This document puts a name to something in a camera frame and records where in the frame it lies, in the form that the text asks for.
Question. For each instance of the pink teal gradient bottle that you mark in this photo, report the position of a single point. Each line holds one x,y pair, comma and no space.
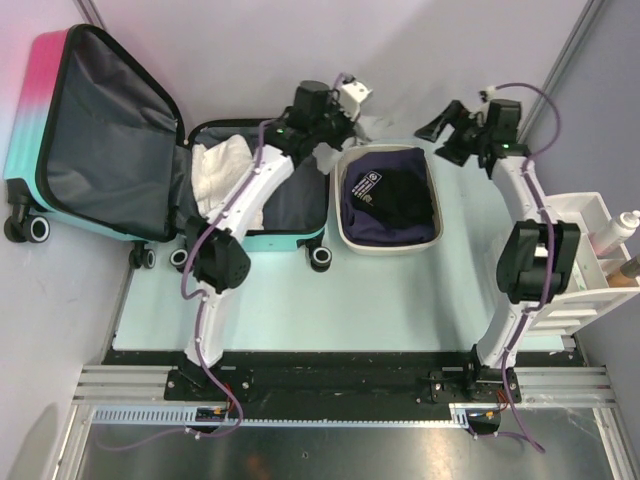
614,233

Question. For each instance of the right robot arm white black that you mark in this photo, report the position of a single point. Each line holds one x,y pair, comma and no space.
538,256

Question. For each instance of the left aluminium frame post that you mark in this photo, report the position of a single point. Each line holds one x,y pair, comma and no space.
90,13

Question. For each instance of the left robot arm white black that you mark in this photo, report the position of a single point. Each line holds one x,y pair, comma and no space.
217,264

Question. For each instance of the right aluminium frame post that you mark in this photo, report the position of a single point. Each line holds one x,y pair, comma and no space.
586,21

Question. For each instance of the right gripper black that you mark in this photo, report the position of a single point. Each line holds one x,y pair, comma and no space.
452,114

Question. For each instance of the white divided organizer tray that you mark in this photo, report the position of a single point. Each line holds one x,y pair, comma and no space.
588,295

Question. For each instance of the aluminium extrusion crossbar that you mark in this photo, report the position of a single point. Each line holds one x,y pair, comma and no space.
530,386

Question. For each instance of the pink and teal children's suitcase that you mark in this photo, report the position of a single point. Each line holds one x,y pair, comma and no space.
98,143

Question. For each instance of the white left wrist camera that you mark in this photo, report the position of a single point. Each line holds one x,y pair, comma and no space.
351,96

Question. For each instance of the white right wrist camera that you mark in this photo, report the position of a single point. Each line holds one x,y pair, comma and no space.
486,96

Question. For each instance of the white cloth item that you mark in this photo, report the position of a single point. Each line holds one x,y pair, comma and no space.
222,151

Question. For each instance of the white slotted cable duct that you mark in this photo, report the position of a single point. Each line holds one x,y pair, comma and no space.
192,416

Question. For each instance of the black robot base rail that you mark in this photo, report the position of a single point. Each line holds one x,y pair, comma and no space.
469,374

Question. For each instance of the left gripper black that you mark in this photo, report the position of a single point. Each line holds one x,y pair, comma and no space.
349,127

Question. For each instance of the aluminium frame post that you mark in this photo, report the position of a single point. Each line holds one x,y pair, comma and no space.
90,13
586,21

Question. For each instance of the dark purple garment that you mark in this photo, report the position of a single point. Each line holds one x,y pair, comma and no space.
359,227

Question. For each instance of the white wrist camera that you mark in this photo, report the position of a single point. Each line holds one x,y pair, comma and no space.
486,96
351,96

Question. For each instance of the black garment with print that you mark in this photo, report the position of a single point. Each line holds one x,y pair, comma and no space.
395,198

